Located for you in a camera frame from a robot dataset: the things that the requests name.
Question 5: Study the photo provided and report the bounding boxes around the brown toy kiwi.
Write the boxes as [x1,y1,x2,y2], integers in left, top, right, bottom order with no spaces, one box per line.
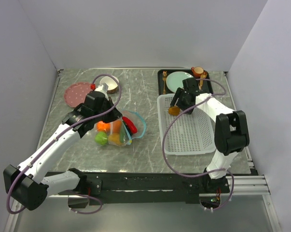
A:
[168,106,180,116]

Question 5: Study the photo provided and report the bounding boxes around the orange toy tangerine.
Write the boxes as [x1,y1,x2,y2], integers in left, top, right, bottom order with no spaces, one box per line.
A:
[96,121,111,132]
[112,120,122,133]

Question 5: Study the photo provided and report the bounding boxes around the green toy apple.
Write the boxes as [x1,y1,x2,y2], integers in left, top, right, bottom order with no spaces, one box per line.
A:
[95,131,108,145]

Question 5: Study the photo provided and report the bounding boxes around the clear zip top bag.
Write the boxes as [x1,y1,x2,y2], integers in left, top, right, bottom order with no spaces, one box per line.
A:
[94,110,146,146]

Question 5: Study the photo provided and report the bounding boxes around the yellow toy lemon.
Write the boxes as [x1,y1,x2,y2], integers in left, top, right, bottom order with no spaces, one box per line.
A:
[108,133,123,146]

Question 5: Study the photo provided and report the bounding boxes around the red toy chili pepper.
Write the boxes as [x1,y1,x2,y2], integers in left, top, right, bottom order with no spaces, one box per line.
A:
[122,116,138,134]

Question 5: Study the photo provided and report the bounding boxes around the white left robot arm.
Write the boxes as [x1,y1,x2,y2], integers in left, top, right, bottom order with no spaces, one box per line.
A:
[3,90,122,211]

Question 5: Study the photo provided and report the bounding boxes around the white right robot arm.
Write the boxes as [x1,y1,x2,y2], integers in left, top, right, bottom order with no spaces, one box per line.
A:
[170,77,249,192]

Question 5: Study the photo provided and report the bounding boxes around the mint green plate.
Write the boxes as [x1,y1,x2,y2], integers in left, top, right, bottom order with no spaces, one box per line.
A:
[166,71,193,93]

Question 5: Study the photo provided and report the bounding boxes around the pink dotted plate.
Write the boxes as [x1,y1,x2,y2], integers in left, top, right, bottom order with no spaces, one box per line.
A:
[64,82,92,108]

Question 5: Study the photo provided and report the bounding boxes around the floral paper bowl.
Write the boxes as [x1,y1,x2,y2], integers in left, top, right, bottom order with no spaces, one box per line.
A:
[99,76,119,94]

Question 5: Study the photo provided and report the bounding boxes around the black serving tray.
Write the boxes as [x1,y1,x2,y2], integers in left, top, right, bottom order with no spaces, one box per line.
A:
[157,69,214,95]

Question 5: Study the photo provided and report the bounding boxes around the gold fork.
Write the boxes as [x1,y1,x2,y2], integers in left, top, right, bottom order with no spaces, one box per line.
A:
[162,71,167,94]

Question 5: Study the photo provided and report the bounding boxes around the brown ceramic cup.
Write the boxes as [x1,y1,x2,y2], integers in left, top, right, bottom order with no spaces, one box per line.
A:
[191,67,205,78]

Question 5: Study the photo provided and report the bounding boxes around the wooden spoon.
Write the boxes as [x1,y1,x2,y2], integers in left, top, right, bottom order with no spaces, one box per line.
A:
[200,71,208,80]

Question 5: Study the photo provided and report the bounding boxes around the white plastic mesh basket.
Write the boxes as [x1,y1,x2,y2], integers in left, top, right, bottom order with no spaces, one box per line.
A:
[157,94,216,156]

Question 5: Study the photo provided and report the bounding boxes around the aluminium front rail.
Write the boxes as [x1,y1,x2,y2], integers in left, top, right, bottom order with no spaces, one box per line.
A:
[233,175,270,195]

